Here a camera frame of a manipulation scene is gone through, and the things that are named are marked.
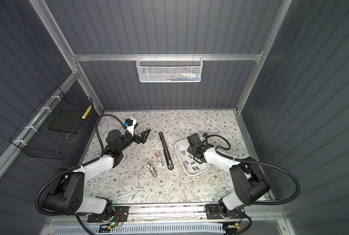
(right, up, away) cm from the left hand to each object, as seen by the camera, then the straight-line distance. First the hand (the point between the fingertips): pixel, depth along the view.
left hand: (143, 126), depth 84 cm
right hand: (+30, -15, +8) cm, 35 cm away
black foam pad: (-37, +3, -8) cm, 38 cm away
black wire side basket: (-44, -2, -12) cm, 45 cm away
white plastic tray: (+28, -25, +6) cm, 38 cm away
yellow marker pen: (-32, +6, -4) cm, 33 cm away
